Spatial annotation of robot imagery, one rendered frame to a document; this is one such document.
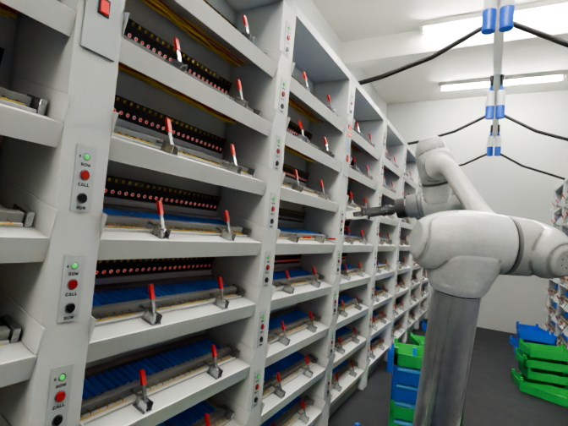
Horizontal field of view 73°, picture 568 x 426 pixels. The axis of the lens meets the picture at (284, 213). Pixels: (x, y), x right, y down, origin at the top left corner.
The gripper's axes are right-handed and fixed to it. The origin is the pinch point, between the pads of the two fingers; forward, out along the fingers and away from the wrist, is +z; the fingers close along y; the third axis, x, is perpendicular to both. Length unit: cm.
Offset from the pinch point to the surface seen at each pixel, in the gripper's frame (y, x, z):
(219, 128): -42, 33, 32
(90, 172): -103, 4, 18
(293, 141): -22.0, 28.5, 13.5
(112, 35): -102, 30, 12
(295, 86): -24, 48, 9
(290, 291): -13.2, -27.4, 25.7
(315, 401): 30, -84, 40
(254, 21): -39, 69, 16
